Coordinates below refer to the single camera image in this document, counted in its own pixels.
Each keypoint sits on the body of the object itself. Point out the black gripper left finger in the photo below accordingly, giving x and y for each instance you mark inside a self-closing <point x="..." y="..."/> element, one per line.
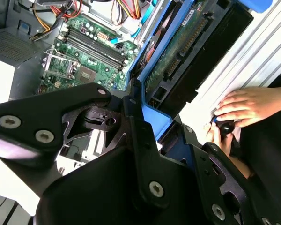
<point x="32" y="110"/>

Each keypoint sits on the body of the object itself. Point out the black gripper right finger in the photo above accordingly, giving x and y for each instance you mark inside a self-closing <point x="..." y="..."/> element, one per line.
<point x="201" y="164"/>

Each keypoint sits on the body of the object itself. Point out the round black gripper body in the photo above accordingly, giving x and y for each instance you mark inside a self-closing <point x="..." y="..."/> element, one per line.
<point x="96" y="194"/>

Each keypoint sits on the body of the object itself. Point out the hard disk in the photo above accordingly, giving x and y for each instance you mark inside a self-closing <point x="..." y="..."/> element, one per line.
<point x="178" y="47"/>

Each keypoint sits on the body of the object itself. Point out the person's left hand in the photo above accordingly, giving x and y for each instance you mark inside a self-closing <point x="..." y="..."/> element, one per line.
<point x="224" y="145"/>

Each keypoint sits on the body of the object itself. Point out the person's right hand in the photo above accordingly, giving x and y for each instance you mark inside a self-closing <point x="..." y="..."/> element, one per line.
<point x="243" y="105"/>

